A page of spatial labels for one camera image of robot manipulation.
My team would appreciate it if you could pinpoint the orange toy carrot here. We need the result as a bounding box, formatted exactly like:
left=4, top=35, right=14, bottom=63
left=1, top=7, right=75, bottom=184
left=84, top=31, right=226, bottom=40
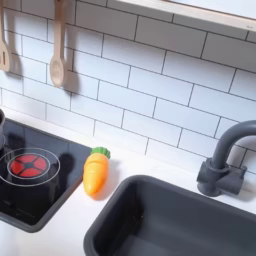
left=83, top=146, right=111, bottom=197

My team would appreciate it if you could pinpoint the steel pot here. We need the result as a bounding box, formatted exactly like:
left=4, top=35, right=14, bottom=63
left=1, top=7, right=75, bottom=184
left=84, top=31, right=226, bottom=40
left=0, top=109, right=6, bottom=151

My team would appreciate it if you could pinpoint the wooden spoon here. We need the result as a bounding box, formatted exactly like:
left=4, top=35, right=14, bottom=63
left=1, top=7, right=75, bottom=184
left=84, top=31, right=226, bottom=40
left=49, top=0, right=67, bottom=88

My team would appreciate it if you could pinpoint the dark grey tap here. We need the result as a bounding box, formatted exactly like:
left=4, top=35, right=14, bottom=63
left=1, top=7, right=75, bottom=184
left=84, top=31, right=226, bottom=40
left=196, top=120, right=256, bottom=198

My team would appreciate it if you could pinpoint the dark grey sink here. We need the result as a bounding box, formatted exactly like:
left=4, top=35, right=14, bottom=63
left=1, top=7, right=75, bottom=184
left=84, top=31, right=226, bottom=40
left=83, top=174, right=256, bottom=256

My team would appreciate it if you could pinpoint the black toy stove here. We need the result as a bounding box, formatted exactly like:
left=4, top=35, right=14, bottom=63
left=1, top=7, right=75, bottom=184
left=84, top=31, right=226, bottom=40
left=0, top=114, right=94, bottom=234

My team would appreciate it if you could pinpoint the light wood shelf board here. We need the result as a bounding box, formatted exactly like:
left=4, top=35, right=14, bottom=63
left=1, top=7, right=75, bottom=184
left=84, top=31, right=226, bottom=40
left=114, top=0, right=256, bottom=33

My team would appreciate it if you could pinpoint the wooden slotted spatula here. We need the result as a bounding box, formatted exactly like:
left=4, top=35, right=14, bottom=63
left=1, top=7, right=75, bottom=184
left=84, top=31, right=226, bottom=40
left=0, top=0, right=12, bottom=73

